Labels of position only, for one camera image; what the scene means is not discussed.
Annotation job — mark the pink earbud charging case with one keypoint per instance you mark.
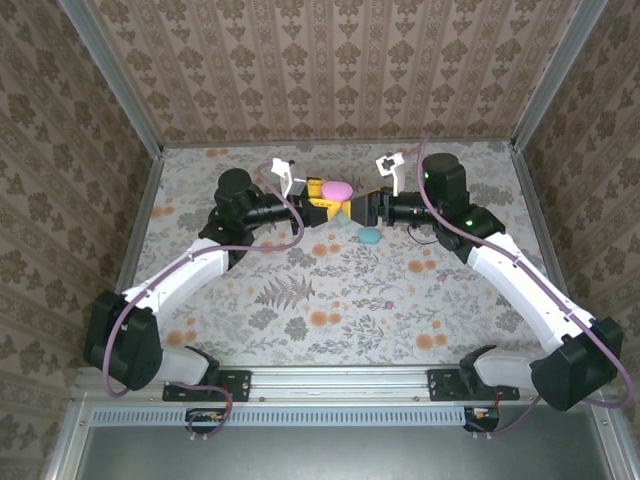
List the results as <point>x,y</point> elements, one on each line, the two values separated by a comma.
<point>336,190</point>

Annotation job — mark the blue earbud charging case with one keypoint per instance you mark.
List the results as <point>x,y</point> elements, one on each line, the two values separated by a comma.
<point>370,235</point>

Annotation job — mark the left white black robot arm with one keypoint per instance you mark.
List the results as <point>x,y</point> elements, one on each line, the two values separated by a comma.
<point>190,270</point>

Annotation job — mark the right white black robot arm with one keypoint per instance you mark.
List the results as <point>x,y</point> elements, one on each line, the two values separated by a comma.
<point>525,285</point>

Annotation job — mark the floral patterned table cover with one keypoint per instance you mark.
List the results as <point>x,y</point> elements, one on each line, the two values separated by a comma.
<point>350,325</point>

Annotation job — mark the left black connector box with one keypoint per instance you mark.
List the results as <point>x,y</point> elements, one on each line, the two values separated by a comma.
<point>205,422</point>

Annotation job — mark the black connector box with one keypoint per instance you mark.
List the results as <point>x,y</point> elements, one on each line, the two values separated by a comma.
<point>205,422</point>
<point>487,422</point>

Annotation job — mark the grey metal panel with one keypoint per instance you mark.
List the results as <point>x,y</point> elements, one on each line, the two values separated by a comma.
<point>325,455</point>

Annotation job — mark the right black connector box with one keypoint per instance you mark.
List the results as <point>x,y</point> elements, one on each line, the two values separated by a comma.
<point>487,422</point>

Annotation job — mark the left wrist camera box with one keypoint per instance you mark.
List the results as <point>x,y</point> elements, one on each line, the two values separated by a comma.
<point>282,170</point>

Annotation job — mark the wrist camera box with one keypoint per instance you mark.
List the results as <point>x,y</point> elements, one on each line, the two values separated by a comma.
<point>282,170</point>
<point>390,164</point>

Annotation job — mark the aluminium rear edge rail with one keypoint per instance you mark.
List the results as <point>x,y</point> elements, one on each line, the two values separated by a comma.
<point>225,143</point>

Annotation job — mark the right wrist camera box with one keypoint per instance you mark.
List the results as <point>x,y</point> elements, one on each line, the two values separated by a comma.
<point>390,164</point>

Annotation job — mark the right aluminium table edge rail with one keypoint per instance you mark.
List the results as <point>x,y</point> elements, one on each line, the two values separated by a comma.
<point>539,225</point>

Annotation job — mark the aluminium table edge rail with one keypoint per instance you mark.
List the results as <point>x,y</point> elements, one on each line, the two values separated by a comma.
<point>135,245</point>
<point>539,225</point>

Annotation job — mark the left aluminium table edge rail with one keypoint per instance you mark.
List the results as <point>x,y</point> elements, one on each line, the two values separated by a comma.
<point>135,245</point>

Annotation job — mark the right aluminium frame post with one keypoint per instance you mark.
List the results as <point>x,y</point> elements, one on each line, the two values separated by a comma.
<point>555,75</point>

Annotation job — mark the aluminium frame post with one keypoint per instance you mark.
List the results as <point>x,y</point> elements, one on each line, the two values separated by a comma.
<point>115,85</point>
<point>555,75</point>

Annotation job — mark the left aluminium frame post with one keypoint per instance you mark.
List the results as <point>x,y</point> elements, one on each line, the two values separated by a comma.
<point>115,85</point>

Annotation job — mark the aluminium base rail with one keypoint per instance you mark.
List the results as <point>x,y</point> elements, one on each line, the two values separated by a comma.
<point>340,385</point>

